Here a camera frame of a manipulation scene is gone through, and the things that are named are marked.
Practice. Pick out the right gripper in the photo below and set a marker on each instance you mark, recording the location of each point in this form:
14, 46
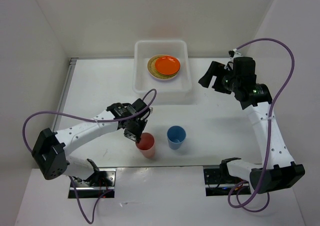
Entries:
215, 69

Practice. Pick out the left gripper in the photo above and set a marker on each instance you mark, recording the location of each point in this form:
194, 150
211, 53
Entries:
137, 135

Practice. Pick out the pink cup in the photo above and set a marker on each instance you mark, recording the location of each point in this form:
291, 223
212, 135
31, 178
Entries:
146, 145

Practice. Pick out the blue cup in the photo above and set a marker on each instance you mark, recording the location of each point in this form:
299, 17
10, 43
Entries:
176, 135

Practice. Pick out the orange plate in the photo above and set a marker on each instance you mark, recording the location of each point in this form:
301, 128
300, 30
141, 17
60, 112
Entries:
167, 65

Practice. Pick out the beige plate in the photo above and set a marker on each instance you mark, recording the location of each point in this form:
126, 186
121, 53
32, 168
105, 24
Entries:
152, 74

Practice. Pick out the green plate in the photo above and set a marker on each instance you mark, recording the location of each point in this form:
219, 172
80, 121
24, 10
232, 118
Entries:
169, 76

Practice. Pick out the purple plate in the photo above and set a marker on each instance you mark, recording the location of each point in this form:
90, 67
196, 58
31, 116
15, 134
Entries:
161, 78

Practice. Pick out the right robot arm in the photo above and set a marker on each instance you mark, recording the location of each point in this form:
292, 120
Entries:
278, 169

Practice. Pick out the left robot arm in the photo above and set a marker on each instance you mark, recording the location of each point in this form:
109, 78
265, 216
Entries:
52, 150

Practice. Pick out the white plastic bin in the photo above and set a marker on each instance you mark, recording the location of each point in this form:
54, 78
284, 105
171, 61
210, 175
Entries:
171, 91

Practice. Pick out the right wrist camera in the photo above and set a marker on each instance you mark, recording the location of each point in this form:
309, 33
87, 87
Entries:
234, 54

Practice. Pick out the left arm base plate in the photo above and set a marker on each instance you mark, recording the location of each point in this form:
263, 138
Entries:
101, 184

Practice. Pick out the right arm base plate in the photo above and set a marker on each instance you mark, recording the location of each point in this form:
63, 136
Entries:
215, 183

